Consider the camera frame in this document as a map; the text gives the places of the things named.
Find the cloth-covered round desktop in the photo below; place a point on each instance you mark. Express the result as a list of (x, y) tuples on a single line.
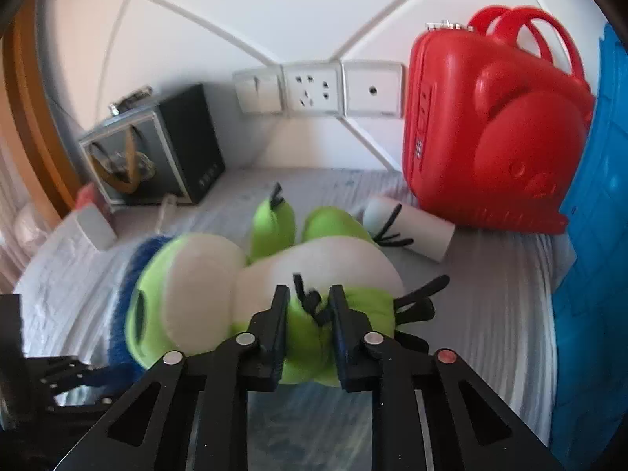
[(481, 314)]

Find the white round-hole wall outlet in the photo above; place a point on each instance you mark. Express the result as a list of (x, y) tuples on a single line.
[(374, 89)]

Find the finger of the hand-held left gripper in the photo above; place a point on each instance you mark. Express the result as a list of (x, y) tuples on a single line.
[(68, 378)]

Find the green frog plush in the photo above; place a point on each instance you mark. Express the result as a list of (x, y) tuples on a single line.
[(206, 284)]

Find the wooden door frame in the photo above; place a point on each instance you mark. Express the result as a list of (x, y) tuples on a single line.
[(34, 122)]

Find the white wall socket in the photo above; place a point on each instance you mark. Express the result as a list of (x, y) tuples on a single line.
[(311, 89)]

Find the blue plastic crate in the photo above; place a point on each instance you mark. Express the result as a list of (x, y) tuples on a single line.
[(598, 255)]

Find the black gift box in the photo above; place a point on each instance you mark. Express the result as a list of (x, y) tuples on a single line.
[(176, 152)]

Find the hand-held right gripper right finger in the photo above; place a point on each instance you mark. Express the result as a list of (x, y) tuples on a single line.
[(343, 338)]

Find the small pink box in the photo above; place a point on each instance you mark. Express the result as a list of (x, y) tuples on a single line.
[(95, 221)]

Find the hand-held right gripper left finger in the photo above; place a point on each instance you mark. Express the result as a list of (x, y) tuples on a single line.
[(277, 338)]

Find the red toy suitcase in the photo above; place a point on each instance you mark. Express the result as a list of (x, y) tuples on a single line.
[(495, 132)]

